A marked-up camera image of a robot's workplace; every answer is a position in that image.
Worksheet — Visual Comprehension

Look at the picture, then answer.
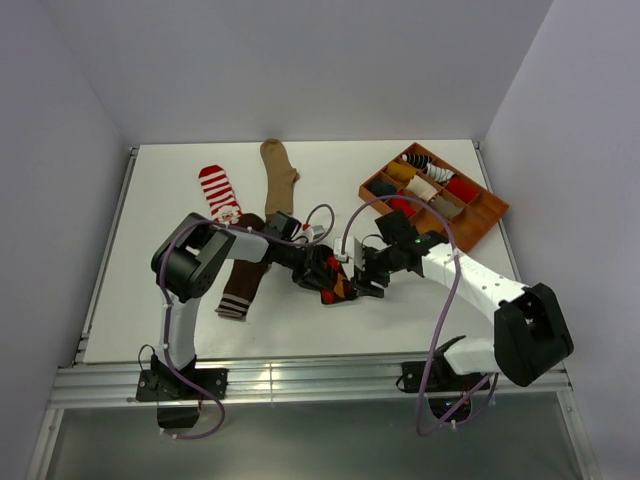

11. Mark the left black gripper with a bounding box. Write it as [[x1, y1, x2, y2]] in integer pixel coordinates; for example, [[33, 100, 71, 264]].
[[276, 244, 331, 298]]

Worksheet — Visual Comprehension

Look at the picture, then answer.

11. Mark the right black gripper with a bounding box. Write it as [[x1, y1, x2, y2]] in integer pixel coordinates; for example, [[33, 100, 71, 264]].
[[351, 243, 402, 299]]

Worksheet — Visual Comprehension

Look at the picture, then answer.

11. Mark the argyle patterned sock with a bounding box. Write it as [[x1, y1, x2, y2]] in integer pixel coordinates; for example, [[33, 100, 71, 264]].
[[320, 245, 358, 305]]

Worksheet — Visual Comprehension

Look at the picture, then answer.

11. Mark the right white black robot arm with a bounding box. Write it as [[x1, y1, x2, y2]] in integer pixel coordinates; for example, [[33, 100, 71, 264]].
[[334, 211, 574, 390]]

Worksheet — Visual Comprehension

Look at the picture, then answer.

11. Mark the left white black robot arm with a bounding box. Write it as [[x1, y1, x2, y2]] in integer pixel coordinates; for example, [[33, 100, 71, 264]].
[[151, 212, 334, 399]]

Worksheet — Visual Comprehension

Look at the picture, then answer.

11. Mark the brown striped cuff sock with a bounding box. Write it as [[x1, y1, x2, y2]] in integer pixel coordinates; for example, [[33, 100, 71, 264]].
[[215, 213, 269, 321]]

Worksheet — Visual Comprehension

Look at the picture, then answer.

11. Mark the red rolled sock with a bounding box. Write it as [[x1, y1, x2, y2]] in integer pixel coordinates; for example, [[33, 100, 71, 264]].
[[389, 198, 415, 218], [445, 176, 480, 204]]

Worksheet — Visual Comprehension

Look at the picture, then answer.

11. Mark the tan beige sock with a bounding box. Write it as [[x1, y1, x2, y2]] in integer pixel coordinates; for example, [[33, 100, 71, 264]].
[[260, 138, 299, 221]]

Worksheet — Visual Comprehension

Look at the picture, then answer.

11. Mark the dark teal rolled sock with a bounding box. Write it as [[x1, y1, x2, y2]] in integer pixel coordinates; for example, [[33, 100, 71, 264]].
[[366, 179, 397, 197]]

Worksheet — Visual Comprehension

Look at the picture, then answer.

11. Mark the red white striped santa sock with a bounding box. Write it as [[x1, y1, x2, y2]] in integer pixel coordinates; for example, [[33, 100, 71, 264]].
[[198, 165, 242, 225]]

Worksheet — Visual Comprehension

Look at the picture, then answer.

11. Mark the grey rolled sock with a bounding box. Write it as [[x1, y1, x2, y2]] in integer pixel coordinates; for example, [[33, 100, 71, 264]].
[[429, 195, 464, 220]]

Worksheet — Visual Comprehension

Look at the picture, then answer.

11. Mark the cream rolled sock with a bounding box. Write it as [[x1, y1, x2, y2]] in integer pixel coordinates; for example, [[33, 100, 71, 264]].
[[406, 176, 438, 203]]

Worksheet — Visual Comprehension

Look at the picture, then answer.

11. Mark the orange compartment organizer tray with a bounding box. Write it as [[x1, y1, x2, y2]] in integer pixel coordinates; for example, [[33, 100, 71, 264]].
[[359, 143, 509, 253]]

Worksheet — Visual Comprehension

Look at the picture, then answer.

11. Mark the mustard yellow rolled sock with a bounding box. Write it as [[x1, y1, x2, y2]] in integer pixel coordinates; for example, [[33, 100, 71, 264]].
[[385, 162, 416, 183]]

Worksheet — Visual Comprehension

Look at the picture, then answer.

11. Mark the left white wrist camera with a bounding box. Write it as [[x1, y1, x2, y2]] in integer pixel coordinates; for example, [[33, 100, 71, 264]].
[[300, 224, 325, 244]]

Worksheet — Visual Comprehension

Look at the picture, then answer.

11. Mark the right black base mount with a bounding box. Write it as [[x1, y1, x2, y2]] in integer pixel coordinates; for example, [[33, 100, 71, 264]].
[[395, 358, 484, 420]]

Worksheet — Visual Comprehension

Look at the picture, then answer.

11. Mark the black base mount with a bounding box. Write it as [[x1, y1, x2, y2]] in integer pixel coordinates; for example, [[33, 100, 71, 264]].
[[395, 358, 484, 420], [135, 368, 229, 433]]

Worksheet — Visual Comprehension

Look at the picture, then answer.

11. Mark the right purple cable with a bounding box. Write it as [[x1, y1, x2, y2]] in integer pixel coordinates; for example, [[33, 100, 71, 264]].
[[341, 197, 500, 437]]

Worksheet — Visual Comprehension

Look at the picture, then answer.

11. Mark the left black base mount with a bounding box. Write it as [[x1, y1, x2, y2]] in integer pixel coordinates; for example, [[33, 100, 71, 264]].
[[135, 368, 229, 433]]

